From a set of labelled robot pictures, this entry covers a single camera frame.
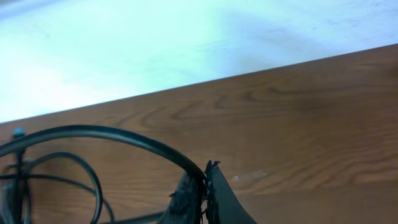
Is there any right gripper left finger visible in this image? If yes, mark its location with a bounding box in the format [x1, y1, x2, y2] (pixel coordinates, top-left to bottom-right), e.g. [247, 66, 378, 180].
[157, 172, 204, 224]

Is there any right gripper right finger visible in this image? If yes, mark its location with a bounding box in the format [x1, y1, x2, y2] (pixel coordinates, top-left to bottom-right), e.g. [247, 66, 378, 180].
[205, 161, 256, 224]

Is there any black USB cable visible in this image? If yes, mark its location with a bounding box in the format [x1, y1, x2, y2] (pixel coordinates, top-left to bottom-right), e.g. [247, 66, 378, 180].
[0, 124, 208, 224]

